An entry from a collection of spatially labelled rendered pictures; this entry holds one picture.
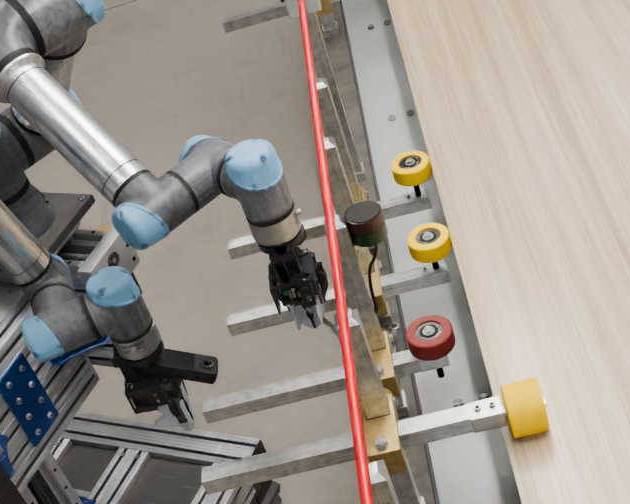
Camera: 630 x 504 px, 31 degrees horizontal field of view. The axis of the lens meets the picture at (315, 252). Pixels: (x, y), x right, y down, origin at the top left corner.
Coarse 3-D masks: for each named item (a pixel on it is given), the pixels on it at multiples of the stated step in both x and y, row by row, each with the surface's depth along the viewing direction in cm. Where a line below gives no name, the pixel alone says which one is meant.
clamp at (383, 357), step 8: (384, 336) 198; (392, 336) 201; (376, 352) 196; (384, 352) 195; (392, 352) 199; (376, 360) 194; (384, 360) 194; (392, 360) 194; (384, 368) 192; (392, 368) 192; (384, 376) 191; (392, 376) 190; (384, 384) 191; (392, 384) 191; (392, 392) 192
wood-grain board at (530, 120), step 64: (448, 0) 279; (512, 0) 271; (576, 0) 263; (448, 64) 256; (512, 64) 249; (576, 64) 242; (448, 128) 237; (512, 128) 231; (576, 128) 225; (448, 192) 220; (512, 192) 215; (576, 192) 209; (512, 256) 201; (576, 256) 196; (512, 320) 188; (576, 320) 184; (576, 384) 174; (512, 448) 168; (576, 448) 165
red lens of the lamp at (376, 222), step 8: (368, 200) 182; (344, 216) 181; (376, 216) 178; (352, 224) 179; (360, 224) 178; (368, 224) 178; (376, 224) 179; (352, 232) 180; (360, 232) 179; (368, 232) 179
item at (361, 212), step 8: (352, 208) 181; (360, 208) 181; (368, 208) 180; (376, 208) 180; (352, 216) 180; (360, 216) 179; (368, 216) 179; (376, 248) 184; (376, 256) 186; (368, 272) 188; (368, 280) 189; (376, 304) 192; (376, 312) 193
